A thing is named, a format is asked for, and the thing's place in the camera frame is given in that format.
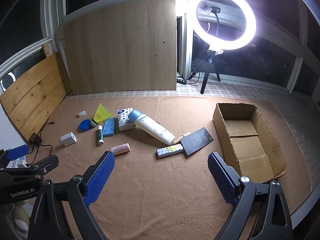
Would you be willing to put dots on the black gooseneck phone holder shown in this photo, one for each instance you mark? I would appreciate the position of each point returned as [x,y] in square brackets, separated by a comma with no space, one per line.
[218,22]

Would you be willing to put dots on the patterned tissue pack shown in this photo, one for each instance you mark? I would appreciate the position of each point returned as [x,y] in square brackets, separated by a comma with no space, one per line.
[123,120]

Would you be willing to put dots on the small white eraser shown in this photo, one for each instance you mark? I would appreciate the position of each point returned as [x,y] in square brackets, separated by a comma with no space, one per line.
[81,113]

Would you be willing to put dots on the cardboard box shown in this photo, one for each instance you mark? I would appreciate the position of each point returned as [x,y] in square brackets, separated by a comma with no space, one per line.
[250,142]

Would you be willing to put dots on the white fuzzy cloth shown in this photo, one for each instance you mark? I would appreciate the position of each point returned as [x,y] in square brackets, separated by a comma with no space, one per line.
[20,220]

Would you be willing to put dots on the small wooden block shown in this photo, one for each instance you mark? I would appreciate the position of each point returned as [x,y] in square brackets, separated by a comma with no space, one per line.
[178,138]

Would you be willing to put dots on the black inline remote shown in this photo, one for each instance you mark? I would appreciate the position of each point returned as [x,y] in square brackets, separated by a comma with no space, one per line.
[181,80]

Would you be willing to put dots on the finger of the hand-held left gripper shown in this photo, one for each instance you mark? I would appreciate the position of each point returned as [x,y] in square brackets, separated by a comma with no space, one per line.
[45,165]
[17,152]

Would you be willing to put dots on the white bottle with blue cap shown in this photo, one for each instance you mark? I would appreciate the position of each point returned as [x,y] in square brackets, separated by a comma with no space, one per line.
[152,128]

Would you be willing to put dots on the black power adapter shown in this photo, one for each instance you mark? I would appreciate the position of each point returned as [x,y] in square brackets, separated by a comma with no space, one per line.
[35,139]

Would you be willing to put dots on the large light wood board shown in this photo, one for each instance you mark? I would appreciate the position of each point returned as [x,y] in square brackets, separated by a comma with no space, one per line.
[120,50]

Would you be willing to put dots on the yellow shuttlecock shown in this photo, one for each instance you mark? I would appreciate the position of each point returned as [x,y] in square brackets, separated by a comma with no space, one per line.
[101,112]

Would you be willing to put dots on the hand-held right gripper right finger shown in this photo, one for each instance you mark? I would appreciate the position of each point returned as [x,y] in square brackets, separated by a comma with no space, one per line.
[221,180]

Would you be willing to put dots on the pink tube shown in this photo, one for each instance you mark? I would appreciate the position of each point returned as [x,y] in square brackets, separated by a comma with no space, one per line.
[121,149]

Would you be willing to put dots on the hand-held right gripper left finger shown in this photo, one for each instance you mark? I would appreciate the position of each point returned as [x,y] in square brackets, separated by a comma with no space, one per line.
[100,177]

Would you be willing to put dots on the perforated wood strip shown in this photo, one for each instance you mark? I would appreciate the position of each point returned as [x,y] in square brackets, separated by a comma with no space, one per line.
[47,50]

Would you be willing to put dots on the black card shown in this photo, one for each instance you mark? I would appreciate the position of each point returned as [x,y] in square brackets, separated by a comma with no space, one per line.
[196,140]

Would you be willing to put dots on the white charger plug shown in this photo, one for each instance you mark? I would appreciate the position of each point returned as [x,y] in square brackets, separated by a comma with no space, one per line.
[68,139]

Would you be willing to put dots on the blue plastic case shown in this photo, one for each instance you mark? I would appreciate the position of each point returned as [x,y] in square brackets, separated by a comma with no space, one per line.
[109,127]

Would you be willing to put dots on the patterned white lighter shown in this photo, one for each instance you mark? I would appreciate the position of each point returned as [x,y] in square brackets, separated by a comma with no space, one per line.
[168,151]

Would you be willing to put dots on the green stick tube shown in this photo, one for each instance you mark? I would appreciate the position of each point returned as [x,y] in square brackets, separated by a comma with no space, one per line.
[100,136]

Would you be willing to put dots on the white power strip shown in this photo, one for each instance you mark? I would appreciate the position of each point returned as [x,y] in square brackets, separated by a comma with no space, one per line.
[21,160]

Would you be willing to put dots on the pine plank panel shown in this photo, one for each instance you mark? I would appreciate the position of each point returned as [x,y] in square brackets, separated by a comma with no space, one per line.
[35,97]

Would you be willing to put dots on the blue round lid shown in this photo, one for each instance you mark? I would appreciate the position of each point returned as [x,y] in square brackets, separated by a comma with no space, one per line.
[84,125]

